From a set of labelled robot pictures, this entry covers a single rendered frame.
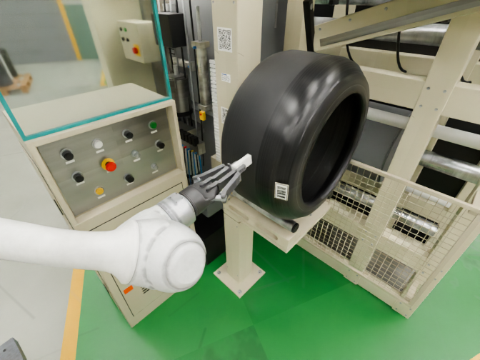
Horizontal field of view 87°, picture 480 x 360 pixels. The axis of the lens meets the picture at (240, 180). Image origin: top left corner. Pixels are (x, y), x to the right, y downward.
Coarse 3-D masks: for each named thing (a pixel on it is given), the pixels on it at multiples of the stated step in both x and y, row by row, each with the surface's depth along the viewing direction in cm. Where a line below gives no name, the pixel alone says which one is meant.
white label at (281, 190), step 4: (276, 184) 73; (280, 184) 73; (284, 184) 72; (276, 188) 74; (280, 188) 74; (284, 188) 73; (288, 188) 72; (276, 192) 75; (280, 192) 75; (284, 192) 74; (276, 196) 76; (280, 196) 76; (284, 196) 75
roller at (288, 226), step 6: (234, 192) 115; (240, 198) 113; (252, 204) 109; (258, 210) 108; (270, 216) 104; (276, 222) 102; (282, 222) 100; (288, 222) 99; (294, 222) 99; (288, 228) 99; (294, 228) 97
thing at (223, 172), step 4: (228, 164) 71; (224, 168) 70; (228, 168) 70; (220, 172) 69; (224, 172) 70; (212, 176) 68; (216, 176) 68; (220, 176) 69; (204, 180) 67; (208, 180) 67; (212, 180) 67; (216, 180) 69; (200, 184) 65; (204, 184) 66
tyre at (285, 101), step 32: (288, 64) 75; (320, 64) 71; (352, 64) 77; (256, 96) 74; (288, 96) 69; (320, 96) 68; (352, 96) 100; (224, 128) 81; (256, 128) 73; (288, 128) 67; (320, 128) 70; (352, 128) 108; (224, 160) 85; (256, 160) 74; (288, 160) 70; (320, 160) 119; (256, 192) 81; (288, 192) 76; (320, 192) 111
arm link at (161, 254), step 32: (0, 224) 36; (32, 224) 37; (128, 224) 41; (160, 224) 41; (0, 256) 35; (32, 256) 35; (64, 256) 35; (96, 256) 36; (128, 256) 37; (160, 256) 36; (192, 256) 38; (160, 288) 37
